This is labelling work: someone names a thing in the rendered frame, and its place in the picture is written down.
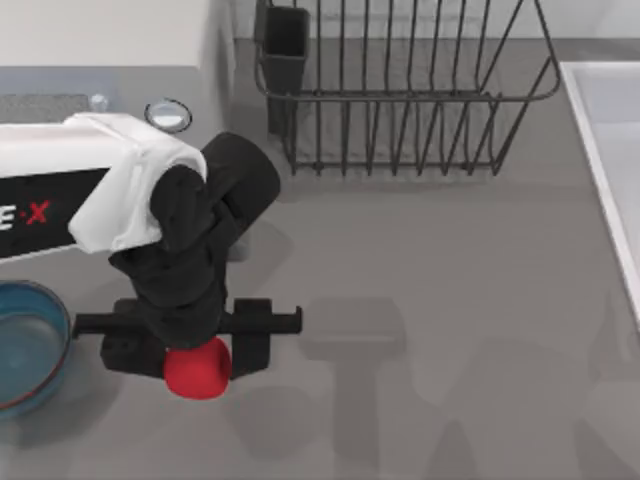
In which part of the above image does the red apple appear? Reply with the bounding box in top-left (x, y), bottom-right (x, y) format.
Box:
top-left (162, 336), bottom-right (233, 402)

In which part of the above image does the blue bowl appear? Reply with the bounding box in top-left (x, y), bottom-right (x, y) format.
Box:
top-left (0, 280), bottom-right (73, 419)

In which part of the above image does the dark cutlery holder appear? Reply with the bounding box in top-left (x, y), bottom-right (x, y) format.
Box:
top-left (254, 1), bottom-right (312, 97)

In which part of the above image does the pale microwave oven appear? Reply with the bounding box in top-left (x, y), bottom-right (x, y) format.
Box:
top-left (0, 0), bottom-right (239, 135)

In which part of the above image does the white sink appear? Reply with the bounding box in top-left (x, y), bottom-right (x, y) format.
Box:
top-left (558, 60), bottom-right (640, 332)

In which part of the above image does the dark wire dish rack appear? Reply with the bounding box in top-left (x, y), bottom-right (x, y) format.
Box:
top-left (253, 0), bottom-right (562, 178)

